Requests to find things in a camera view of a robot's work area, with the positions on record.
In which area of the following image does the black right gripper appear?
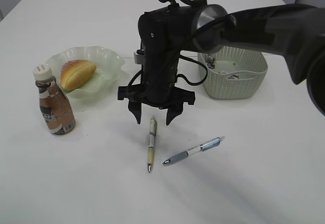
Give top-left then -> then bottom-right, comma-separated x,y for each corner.
117,84 -> 196,125

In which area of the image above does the white and beige pen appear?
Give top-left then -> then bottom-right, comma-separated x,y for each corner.
147,117 -> 157,173

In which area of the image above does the blue grey retractable pen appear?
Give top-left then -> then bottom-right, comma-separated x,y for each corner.
162,136 -> 225,166

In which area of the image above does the brown paper ball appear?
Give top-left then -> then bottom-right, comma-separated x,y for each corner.
206,54 -> 215,69

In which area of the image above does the white pink paper ball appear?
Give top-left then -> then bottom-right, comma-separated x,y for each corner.
218,71 -> 239,80

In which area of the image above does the golden sugared bread roll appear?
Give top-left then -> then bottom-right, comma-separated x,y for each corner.
60,59 -> 96,91

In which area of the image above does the brown coffee drink bottle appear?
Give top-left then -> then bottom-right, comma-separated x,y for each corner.
32,63 -> 76,135

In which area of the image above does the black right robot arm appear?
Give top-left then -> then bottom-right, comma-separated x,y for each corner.
117,4 -> 324,123

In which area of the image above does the pale green wavy glass plate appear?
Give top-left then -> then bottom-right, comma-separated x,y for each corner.
46,46 -> 125,99

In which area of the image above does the black square pen holder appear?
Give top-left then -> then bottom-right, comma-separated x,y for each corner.
140,39 -> 146,53

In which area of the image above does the grey-green woven plastic basket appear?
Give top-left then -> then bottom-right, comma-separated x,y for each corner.
198,46 -> 268,100

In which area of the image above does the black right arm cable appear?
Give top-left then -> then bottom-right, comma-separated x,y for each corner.
126,0 -> 211,98

